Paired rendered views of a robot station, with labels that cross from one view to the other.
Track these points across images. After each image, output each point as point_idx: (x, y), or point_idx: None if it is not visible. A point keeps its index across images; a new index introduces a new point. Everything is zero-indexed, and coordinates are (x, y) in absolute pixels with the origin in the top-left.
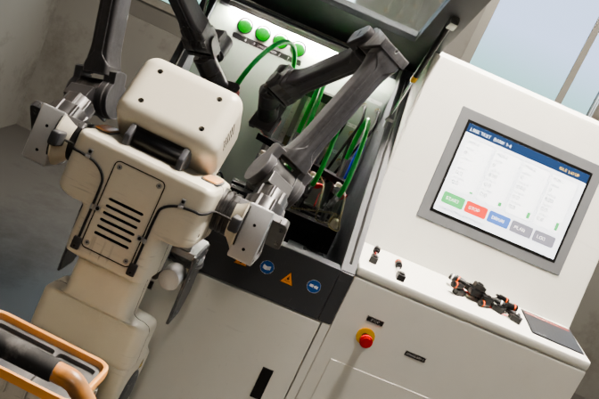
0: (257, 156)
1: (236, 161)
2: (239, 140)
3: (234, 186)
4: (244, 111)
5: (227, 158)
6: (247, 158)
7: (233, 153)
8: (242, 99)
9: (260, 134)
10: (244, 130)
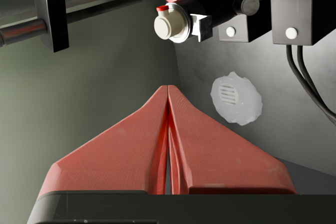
0: (192, 36)
1: (113, 38)
2: (80, 63)
3: (296, 31)
4: (27, 99)
5: (119, 54)
6: (97, 24)
7: (106, 53)
8: (7, 123)
9: (54, 44)
10: (58, 69)
